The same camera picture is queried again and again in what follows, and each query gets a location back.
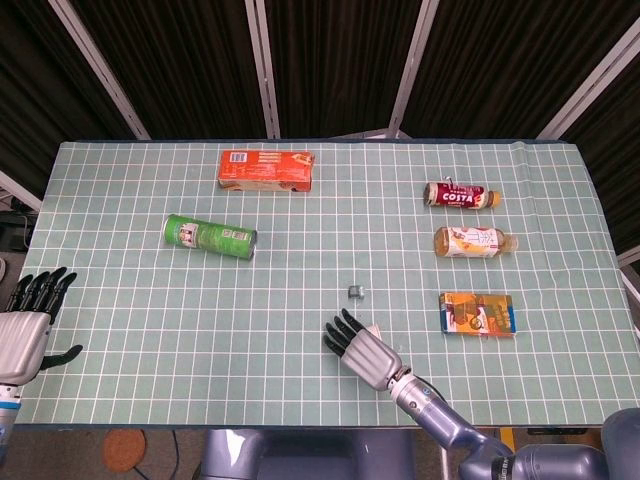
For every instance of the white paper cup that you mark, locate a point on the white paper cup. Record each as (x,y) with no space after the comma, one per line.
(373,330)

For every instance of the orange cardboard box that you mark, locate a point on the orange cardboard box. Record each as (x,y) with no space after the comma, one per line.
(265,167)

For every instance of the green grid tablecloth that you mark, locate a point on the green grid tablecloth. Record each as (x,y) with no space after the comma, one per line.
(250,350)

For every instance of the purple robot torso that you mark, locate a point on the purple robot torso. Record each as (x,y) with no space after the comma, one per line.
(305,455)

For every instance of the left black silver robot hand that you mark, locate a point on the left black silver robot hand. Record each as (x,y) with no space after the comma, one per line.
(22,345)

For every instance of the small grey binder clip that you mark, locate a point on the small grey binder clip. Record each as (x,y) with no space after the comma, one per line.
(356,292)

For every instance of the round orange cork mat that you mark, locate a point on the round orange cork mat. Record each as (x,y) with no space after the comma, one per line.
(125,450)

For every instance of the green chips can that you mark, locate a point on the green chips can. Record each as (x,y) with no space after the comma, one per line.
(210,236)

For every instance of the white metal partition post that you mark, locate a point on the white metal partition post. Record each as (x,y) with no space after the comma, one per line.
(631,280)
(412,70)
(590,80)
(100,70)
(17,192)
(264,70)

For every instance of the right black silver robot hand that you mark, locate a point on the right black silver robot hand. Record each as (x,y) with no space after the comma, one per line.
(370,357)

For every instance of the silver metal table leg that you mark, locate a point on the silver metal table leg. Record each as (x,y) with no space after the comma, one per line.
(443,457)

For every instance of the red Costa coffee bottle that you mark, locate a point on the red Costa coffee bottle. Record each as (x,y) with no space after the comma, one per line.
(457,196)

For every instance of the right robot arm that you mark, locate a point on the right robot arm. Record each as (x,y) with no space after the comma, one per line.
(450,425)

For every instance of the yellow tea bottle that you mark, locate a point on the yellow tea bottle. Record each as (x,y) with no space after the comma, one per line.
(470,242)

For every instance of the orange blue drink carton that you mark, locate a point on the orange blue drink carton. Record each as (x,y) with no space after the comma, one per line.
(475,314)

